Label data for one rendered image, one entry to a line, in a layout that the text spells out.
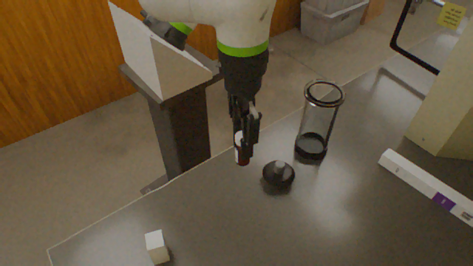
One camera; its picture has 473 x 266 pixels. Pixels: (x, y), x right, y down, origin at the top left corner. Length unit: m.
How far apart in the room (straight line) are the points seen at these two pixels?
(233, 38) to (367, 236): 0.60
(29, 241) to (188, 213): 1.44
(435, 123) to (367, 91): 0.31
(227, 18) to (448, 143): 0.80
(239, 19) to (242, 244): 0.53
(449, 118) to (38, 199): 2.16
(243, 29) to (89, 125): 2.21
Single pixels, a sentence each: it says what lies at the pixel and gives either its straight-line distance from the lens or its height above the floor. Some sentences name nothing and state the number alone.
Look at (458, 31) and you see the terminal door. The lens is 1.33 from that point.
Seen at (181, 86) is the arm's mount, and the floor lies 0.97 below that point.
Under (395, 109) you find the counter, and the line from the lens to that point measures 1.25.
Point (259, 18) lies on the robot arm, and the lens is 0.52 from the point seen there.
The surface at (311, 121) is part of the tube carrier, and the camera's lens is 0.88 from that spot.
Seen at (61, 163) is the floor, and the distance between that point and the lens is 2.45.
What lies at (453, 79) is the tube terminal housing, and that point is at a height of 1.19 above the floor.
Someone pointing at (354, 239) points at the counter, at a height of 0.94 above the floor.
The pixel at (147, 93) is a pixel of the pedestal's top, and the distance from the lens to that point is 1.23.
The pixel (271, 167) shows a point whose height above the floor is 0.98.
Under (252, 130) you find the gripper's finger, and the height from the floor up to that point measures 1.22.
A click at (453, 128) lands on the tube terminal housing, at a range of 1.07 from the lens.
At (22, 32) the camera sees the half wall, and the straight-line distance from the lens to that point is 2.38.
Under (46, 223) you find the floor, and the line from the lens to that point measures 2.20.
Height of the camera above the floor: 1.68
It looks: 47 degrees down
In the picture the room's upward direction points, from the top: straight up
